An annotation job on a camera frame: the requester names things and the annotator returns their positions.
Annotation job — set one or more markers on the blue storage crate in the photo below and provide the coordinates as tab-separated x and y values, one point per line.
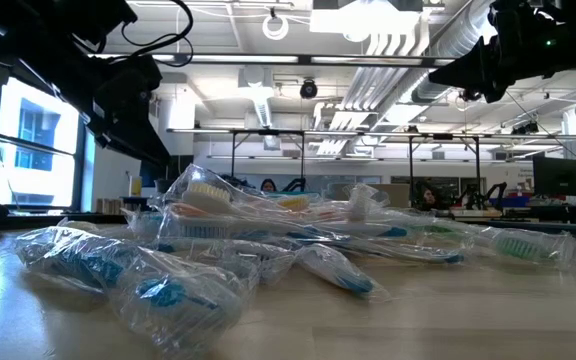
510	201

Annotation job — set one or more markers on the large window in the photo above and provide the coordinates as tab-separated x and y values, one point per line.
43	150

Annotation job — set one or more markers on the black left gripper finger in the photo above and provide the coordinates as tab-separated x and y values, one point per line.
140	145

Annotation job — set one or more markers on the black computer monitor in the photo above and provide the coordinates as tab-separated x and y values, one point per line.
183	172
560	176

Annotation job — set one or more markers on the orange toothbrush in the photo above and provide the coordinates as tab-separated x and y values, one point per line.
188	210
325	215
208	200

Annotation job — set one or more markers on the white-headed toothbrush in clear wrapper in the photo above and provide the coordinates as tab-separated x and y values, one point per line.
360	207

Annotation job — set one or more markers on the black background robot arm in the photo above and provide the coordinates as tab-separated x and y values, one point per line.
493	187

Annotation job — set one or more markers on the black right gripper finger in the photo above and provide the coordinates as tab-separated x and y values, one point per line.
495	92
473	67

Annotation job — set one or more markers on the white ceiling unit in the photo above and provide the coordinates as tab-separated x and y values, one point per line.
363	22

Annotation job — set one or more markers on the black ceiling camera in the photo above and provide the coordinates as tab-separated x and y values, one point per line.
525	128
308	90
470	95

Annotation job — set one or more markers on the yellow box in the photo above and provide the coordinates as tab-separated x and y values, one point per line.
135	185

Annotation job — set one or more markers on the silver ventilation duct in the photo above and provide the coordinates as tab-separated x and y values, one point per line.
448	50

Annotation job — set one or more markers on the person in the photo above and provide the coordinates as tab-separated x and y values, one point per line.
268	186
428	197

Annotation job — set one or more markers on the black aluminium frame rail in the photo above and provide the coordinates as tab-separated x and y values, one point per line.
43	220
568	231

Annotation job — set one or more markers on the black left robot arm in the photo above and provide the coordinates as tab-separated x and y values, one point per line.
28	50

